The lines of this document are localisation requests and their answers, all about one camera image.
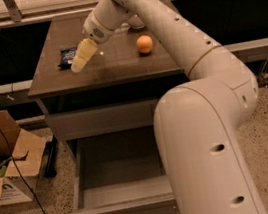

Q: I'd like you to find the black cable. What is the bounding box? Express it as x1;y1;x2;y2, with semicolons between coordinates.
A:
0;78;61;214

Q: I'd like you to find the open grey middle drawer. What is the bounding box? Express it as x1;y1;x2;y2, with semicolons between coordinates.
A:
69;126;178;214

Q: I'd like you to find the grey window rail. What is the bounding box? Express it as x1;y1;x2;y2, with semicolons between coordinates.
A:
227;38;268;63

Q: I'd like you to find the orange fruit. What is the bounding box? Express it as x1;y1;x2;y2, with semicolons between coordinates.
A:
136;35;153;54

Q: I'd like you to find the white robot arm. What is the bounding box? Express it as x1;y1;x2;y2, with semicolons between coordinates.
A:
71;0;267;214

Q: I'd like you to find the open cardboard box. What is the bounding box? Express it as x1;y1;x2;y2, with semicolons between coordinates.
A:
0;110;46;206

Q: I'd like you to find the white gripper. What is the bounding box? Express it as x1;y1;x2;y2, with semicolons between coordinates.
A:
71;8;118;73

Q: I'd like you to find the white ceramic bowl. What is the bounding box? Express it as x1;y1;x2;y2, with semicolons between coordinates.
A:
127;15;145;30

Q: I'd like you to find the closed grey top drawer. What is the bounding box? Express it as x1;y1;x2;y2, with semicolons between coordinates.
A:
45;99;158;141

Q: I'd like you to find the grey drawer cabinet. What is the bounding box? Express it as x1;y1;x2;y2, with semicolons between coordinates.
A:
15;0;212;214

